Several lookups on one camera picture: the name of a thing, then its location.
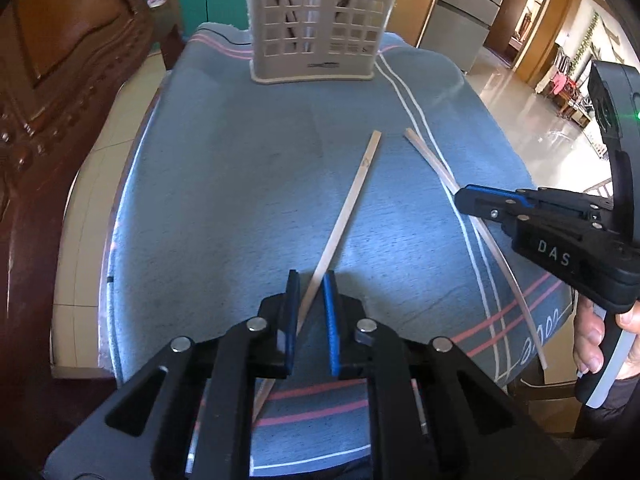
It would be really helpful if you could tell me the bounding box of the grey drawer cabinet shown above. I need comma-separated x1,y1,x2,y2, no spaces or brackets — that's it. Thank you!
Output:
415,0,516,73

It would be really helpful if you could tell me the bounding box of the white plastic utensil holder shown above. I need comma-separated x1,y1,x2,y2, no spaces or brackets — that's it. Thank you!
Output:
245,0,403,85

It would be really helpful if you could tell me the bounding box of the person's right hand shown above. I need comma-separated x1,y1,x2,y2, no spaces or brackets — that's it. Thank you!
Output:
573,296,640,375

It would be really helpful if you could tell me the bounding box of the white chopstick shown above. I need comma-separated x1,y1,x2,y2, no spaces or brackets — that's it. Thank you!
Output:
403,127,549,371
251,130,383,423

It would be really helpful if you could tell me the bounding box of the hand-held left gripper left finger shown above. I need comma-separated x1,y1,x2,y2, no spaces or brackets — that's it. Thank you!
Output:
42,269,302,480

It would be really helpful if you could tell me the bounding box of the green garland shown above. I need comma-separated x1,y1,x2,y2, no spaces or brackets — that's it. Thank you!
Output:
570,10,601,78

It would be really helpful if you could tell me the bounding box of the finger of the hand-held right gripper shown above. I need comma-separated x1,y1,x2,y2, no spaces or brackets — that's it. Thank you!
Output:
453,190,532,227
461,185,616,217

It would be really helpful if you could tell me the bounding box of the carved wooden chair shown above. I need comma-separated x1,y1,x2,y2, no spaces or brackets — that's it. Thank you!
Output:
0,0,186,480

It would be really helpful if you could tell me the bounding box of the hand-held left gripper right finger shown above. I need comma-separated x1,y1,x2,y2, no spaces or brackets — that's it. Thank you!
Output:
322,269,576,480

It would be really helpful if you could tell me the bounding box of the pink chair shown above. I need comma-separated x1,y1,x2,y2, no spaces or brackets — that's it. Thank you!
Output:
547,72,576,98

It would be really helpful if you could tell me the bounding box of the blue striped towel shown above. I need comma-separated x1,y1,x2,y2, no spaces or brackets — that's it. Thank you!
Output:
102,22,573,478

